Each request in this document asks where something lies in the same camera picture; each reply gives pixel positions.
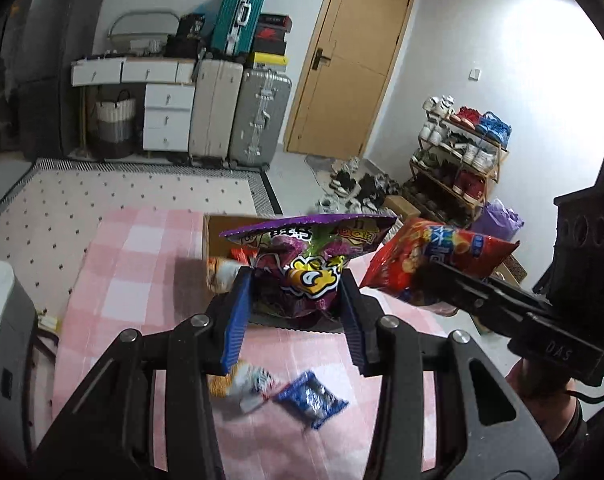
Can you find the beige suitcase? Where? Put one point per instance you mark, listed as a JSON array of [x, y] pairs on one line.
[[214, 110]]

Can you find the purple plastic bag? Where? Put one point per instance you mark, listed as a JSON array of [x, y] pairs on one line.
[[502, 220]]

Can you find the yellow shoe box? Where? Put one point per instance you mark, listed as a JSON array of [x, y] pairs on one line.
[[267, 61]]

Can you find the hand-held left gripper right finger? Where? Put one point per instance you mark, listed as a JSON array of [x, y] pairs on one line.
[[354, 325]]

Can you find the dotted cream rug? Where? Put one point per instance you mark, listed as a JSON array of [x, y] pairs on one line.
[[81, 200]]

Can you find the large red chip bag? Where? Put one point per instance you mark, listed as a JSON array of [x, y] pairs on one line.
[[422, 250]]

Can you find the grey white laundry basket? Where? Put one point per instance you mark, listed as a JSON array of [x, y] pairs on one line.
[[114, 120]]

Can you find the small brown carton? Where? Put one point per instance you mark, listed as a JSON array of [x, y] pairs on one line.
[[399, 206]]

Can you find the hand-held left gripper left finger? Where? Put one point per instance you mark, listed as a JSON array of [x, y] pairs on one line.
[[234, 320]]

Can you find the scattered dark shoes pile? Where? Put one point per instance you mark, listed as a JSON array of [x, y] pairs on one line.
[[362, 187]]

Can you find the assorted sneakers group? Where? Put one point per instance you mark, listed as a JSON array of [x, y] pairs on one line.
[[469, 152]]

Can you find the black printed box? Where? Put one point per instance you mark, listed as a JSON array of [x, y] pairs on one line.
[[189, 35]]

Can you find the white drawer desk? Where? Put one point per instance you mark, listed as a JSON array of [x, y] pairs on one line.
[[166, 120]]

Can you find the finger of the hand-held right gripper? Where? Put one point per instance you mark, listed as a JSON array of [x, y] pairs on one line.
[[487, 315], [482, 287]]

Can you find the grey doormat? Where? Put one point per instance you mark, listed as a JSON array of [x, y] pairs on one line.
[[322, 164]]

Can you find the dark wardrobe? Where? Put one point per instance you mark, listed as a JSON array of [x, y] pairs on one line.
[[46, 60]]

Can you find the silver suitcase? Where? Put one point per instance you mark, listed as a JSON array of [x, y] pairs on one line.
[[259, 115]]

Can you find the orange white chip bag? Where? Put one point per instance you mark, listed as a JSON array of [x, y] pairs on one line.
[[221, 272], [242, 380]]

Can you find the brown cardboard box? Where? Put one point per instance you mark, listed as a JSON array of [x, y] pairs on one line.
[[216, 235]]

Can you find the small yellow object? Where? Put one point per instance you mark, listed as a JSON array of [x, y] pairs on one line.
[[47, 321]]

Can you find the blue snack packet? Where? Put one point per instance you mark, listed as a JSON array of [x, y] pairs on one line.
[[309, 397]]

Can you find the person's right hand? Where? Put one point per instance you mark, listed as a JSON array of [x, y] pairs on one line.
[[532, 380]]

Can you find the pink checkered tablecloth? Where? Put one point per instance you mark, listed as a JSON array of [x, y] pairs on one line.
[[131, 285]]

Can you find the tall printed cardboard carton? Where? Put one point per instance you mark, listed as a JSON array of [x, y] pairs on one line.
[[513, 267]]

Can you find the person's right forearm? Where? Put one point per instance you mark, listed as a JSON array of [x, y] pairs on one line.
[[572, 425]]

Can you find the white grey appliance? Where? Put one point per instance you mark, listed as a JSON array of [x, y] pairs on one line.
[[11, 335]]

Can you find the teal suitcase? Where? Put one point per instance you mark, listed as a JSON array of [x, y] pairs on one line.
[[239, 15]]

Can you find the purple snack bag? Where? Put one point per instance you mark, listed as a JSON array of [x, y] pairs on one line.
[[307, 270]]

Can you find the arched metal frame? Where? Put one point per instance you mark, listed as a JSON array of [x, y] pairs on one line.
[[131, 36]]

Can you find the wooden door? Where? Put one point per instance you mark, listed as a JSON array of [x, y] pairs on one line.
[[352, 60]]

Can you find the bamboo shoe rack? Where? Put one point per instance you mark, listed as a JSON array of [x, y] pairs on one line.
[[499, 152]]

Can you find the white light switch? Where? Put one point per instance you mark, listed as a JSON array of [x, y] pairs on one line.
[[475, 74]]

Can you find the black red-label shoe box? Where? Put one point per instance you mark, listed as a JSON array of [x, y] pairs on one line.
[[274, 20]]

